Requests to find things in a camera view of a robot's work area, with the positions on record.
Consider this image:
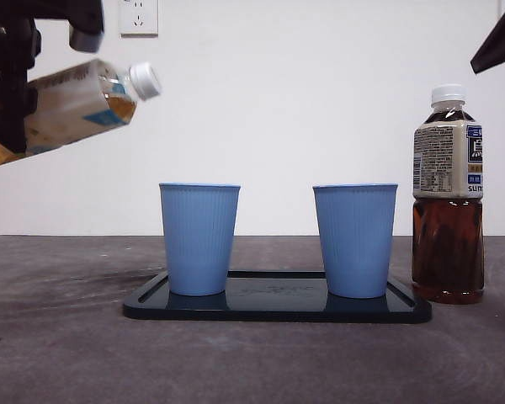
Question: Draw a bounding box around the dark tea bottle cream label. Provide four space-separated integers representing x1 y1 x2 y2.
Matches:
411 83 486 305

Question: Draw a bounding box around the pale tea bottle white label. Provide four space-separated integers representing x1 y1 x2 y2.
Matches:
0 58 163 173

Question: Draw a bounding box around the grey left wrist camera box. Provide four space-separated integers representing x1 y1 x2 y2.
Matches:
68 24 105 54

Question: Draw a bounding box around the dark rectangular tray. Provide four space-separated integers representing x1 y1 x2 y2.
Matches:
122 270 433 324

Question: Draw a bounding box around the blue ribbed plastic cup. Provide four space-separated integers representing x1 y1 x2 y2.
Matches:
158 182 242 297
312 183 401 300

